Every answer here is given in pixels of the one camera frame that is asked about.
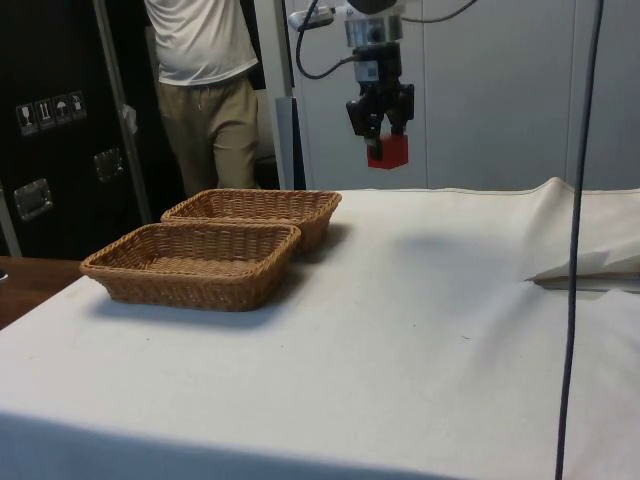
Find black cable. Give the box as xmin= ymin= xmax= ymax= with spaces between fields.
xmin=294 ymin=0 xmax=362 ymax=81
xmin=553 ymin=0 xmax=602 ymax=480
xmin=399 ymin=0 xmax=479 ymax=24

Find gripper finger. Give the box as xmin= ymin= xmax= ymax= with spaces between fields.
xmin=384 ymin=81 xmax=416 ymax=137
xmin=345 ymin=83 xmax=387 ymax=161

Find wicker basket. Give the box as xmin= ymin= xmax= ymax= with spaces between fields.
xmin=160 ymin=188 xmax=344 ymax=257
xmin=79 ymin=222 xmax=303 ymax=313

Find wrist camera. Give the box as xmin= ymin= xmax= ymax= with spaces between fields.
xmin=288 ymin=6 xmax=347 ymax=30

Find black cabinet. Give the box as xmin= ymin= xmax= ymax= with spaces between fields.
xmin=0 ymin=0 xmax=177 ymax=260

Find person in white shirt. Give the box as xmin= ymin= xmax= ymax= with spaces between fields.
xmin=143 ymin=0 xmax=262 ymax=194

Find pale grey locker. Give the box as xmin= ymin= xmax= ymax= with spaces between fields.
xmin=423 ymin=0 xmax=572 ymax=191
xmin=292 ymin=0 xmax=427 ymax=192
xmin=568 ymin=0 xmax=640 ymax=191

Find red cube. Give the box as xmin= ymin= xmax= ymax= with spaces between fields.
xmin=366 ymin=131 xmax=412 ymax=171

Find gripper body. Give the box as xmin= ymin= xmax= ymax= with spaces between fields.
xmin=351 ymin=43 xmax=405 ymax=89

